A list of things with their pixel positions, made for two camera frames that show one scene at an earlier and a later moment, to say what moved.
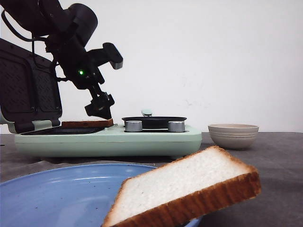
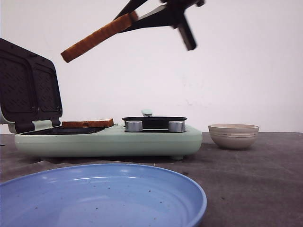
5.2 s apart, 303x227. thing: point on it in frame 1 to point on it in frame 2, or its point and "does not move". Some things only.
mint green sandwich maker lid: (29, 88) does not move
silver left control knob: (133, 126) does not move
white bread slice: (206, 178) to (68, 54)
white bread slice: (87, 124) does not move
